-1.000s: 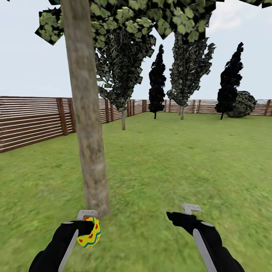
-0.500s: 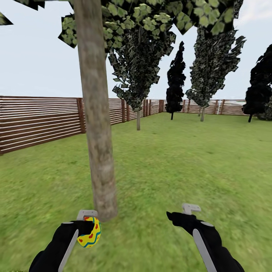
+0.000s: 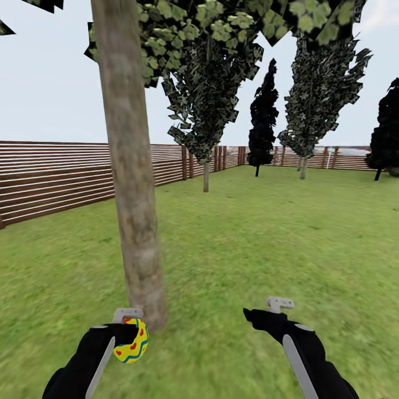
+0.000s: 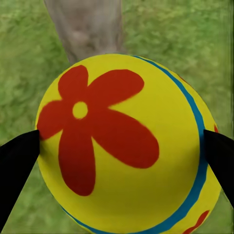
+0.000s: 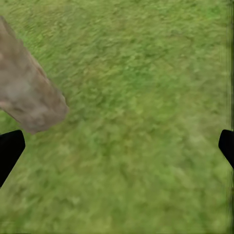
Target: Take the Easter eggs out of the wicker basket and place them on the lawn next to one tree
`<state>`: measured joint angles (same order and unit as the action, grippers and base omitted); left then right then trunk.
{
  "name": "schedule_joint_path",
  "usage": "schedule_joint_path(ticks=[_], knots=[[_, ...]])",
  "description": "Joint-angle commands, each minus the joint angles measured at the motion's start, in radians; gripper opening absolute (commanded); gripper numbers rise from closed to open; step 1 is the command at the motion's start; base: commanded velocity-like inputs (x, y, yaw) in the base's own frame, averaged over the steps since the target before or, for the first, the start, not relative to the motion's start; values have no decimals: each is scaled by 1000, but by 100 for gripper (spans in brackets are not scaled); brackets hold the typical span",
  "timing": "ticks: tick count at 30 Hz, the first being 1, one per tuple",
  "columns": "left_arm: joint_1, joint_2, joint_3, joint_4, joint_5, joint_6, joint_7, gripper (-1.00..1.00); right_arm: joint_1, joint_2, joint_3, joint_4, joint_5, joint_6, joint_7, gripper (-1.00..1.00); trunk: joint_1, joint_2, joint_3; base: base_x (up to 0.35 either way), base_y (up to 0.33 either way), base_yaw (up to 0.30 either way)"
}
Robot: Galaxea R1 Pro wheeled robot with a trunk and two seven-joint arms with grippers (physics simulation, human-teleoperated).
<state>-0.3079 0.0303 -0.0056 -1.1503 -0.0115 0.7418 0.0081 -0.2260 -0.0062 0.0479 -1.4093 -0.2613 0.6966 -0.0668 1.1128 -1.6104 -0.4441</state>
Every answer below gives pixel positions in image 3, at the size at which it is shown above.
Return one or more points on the easter egg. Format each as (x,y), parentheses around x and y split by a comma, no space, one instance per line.
(129,353)

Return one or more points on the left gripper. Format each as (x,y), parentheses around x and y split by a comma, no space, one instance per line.
(127,333)

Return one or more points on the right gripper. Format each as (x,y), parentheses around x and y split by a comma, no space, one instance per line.
(263,320)

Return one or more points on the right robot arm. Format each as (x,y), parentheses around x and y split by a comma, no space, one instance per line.
(317,378)

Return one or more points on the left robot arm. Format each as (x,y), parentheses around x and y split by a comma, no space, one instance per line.
(80,377)

